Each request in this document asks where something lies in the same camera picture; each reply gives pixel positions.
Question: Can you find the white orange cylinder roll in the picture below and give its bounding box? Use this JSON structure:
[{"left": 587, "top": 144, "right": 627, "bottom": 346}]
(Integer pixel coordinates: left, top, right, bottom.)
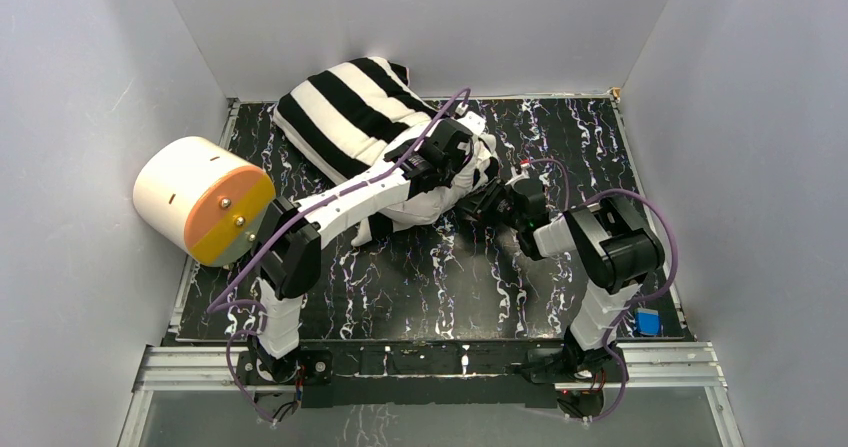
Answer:
[{"left": 132, "top": 136, "right": 276, "bottom": 267}]

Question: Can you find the black white striped pillowcase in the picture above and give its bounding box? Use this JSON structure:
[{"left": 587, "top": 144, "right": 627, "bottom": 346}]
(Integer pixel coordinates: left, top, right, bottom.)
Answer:
[{"left": 272, "top": 57, "right": 500, "bottom": 238}]

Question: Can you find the small blue object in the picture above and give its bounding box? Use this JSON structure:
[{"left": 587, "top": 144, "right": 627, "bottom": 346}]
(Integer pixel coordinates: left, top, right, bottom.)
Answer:
[{"left": 634, "top": 310, "right": 662, "bottom": 337}]

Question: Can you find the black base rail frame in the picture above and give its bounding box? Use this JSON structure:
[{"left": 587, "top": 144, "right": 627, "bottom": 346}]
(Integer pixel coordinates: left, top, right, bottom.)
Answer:
[{"left": 238, "top": 335, "right": 624, "bottom": 419}]

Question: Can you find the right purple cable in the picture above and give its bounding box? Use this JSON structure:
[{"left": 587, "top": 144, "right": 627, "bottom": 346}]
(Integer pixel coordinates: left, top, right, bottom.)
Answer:
[{"left": 523, "top": 159, "right": 683, "bottom": 426}]

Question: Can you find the purple cable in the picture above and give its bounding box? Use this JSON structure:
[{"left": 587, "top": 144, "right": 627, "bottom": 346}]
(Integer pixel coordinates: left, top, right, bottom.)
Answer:
[
  {"left": 205, "top": 89, "right": 473, "bottom": 393},
  {"left": 523, "top": 159, "right": 683, "bottom": 426}
]

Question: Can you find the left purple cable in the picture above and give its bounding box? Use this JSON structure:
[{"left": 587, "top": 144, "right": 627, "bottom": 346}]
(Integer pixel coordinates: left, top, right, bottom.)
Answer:
[{"left": 205, "top": 89, "right": 473, "bottom": 393}]

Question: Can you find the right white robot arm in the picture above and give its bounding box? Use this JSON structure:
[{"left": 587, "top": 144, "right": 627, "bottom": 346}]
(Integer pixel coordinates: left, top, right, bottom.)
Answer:
[{"left": 458, "top": 178, "right": 665, "bottom": 381}]

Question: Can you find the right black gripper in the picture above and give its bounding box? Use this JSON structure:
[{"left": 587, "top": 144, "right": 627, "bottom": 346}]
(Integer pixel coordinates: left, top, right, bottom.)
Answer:
[{"left": 455, "top": 176, "right": 525, "bottom": 231}]

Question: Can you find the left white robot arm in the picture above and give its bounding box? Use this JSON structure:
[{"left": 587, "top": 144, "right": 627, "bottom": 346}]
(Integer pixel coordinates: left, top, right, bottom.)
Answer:
[{"left": 245, "top": 112, "right": 485, "bottom": 383}]

